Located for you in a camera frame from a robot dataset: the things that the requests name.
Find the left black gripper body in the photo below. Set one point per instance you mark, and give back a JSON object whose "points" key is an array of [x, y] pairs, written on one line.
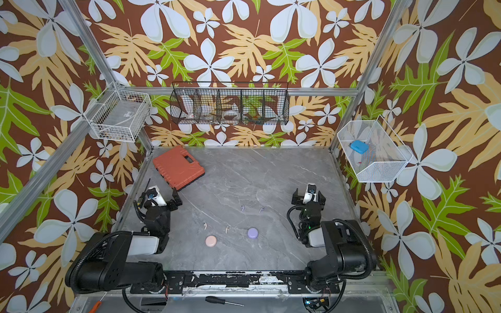
{"points": [[167, 204]]}

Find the pink earbud charging case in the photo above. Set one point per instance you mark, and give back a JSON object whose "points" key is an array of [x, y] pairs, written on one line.
{"points": [[211, 241]]}

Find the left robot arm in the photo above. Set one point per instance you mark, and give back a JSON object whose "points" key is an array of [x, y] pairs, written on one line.
{"points": [[102, 265]]}

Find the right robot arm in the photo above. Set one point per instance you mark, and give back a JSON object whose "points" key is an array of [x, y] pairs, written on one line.
{"points": [[349, 255]]}

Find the red plastic tool case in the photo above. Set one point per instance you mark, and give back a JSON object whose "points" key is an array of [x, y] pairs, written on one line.
{"points": [[178, 167]]}

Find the purple earbud charging case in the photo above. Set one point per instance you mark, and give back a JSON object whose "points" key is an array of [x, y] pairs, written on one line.
{"points": [[252, 233]]}

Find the blue object in basket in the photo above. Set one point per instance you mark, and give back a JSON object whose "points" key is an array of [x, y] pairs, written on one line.
{"points": [[359, 147]]}

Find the black screwdriver front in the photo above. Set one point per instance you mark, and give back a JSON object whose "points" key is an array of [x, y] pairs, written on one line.
{"points": [[217, 300]]}

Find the white mesh basket right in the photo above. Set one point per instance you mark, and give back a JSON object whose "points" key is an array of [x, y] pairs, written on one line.
{"points": [[387, 156]]}

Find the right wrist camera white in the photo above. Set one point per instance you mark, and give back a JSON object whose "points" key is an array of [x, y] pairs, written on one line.
{"points": [[310, 193]]}

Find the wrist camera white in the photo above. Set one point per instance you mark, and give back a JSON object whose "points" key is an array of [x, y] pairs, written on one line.
{"points": [[310, 193], [153, 198]]}

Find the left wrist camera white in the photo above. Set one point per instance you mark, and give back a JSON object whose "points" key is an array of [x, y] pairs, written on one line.
{"points": [[153, 198]]}

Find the orange handled tool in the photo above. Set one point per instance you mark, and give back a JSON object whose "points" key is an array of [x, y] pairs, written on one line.
{"points": [[96, 306]]}

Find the white wire basket left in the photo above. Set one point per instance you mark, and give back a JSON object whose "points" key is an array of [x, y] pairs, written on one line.
{"points": [[119, 114]]}

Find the black wire basket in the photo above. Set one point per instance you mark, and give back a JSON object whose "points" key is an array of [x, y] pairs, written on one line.
{"points": [[210, 103]]}

